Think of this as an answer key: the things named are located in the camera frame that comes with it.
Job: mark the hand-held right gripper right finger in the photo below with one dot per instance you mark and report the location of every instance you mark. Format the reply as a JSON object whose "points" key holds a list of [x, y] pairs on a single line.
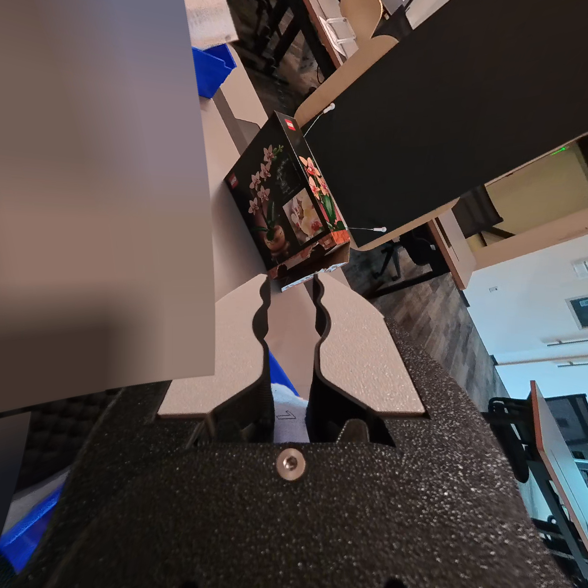
{"points": [[367, 358]]}

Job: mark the clear acrylic stand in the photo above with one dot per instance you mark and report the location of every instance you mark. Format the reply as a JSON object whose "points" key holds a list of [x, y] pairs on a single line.
{"points": [[337, 34]]}

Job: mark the black office chair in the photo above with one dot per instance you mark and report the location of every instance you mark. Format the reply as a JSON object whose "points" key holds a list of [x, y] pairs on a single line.
{"points": [[510, 436], [413, 252]]}

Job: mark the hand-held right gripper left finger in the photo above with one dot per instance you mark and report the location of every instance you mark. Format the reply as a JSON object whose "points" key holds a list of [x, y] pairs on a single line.
{"points": [[234, 344]]}

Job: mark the circle print white paper bag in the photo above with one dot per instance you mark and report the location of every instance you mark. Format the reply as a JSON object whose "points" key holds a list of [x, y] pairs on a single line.
{"points": [[289, 422]]}

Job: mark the orchid print lego box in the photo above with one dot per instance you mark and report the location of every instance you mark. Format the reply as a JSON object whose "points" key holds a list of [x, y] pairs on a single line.
{"points": [[266, 197]]}

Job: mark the wooden office desk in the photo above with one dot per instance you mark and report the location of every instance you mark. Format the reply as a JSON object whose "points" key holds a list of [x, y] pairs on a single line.
{"points": [[454, 252], [556, 450]]}

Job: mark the black standing panel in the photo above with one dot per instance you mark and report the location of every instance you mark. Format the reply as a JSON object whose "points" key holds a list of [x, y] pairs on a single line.
{"points": [[436, 115]]}

